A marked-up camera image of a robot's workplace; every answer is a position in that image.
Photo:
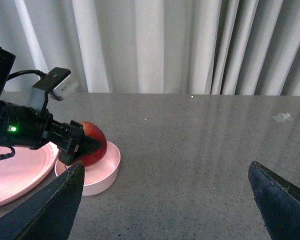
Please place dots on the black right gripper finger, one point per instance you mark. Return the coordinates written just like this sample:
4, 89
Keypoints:
278, 201

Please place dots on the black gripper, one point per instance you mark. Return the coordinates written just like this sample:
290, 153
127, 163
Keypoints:
50, 213

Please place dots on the red apple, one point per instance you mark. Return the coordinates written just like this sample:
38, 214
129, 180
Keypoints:
94, 151

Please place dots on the pale pink bowl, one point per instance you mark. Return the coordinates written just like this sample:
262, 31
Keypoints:
101, 175

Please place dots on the pink plate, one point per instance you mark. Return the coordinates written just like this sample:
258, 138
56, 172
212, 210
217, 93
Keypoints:
25, 170

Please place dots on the white pleated curtain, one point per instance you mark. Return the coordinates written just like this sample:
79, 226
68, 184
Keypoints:
202, 47

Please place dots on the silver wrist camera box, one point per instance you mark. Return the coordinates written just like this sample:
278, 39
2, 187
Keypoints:
58, 83

